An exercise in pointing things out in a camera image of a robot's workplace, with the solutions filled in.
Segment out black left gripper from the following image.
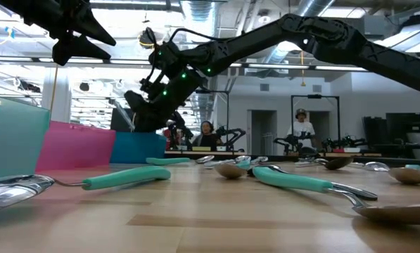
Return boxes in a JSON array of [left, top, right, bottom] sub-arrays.
[[15, 0, 117, 67]]

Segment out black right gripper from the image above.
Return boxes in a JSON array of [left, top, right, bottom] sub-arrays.
[[124, 72, 205, 133]]

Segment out red background object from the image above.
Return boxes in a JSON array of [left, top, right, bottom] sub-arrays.
[[162, 128, 175, 150]]

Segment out blue plastic bin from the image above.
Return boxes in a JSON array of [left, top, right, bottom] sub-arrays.
[[110, 131, 167, 164]]

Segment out black monitor back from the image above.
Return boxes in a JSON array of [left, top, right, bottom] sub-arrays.
[[110, 108, 137, 134]]

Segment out long ceiling light strip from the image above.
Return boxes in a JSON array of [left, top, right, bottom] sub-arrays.
[[0, 56, 369, 75]]

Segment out white building column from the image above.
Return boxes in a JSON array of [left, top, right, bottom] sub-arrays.
[[42, 67, 72, 123]]

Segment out background wooden workbench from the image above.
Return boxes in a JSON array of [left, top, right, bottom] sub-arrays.
[[164, 150, 383, 158]]

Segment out pink plastic bin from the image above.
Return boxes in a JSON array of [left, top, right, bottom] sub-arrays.
[[35, 120, 117, 173]]

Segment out grey doorway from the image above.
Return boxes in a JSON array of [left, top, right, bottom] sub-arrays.
[[247, 110, 278, 156]]

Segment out white radiator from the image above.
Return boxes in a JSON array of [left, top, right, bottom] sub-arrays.
[[262, 132, 274, 155]]

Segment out translucent teal plastic bin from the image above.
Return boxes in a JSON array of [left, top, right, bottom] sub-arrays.
[[0, 93, 51, 183]]

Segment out black dome-shaped object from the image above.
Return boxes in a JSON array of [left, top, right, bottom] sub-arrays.
[[298, 146, 319, 158]]

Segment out black background monitors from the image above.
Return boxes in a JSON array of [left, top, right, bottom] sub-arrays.
[[362, 112, 420, 153]]

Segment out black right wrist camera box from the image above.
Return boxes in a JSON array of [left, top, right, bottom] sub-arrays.
[[152, 41, 184, 73]]

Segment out yellow hanging cable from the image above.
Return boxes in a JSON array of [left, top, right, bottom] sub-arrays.
[[49, 65, 58, 113]]

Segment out black ceiling device yellow cable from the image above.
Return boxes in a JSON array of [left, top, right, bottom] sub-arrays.
[[139, 30, 158, 49]]

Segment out black metal rig frame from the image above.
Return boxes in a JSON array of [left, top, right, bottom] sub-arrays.
[[290, 93, 341, 155], [175, 89, 231, 152]]

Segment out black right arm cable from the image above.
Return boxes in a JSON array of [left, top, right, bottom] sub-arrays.
[[169, 27, 225, 41]]

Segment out silver round ventilation duct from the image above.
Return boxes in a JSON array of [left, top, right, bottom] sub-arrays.
[[180, 0, 220, 122]]

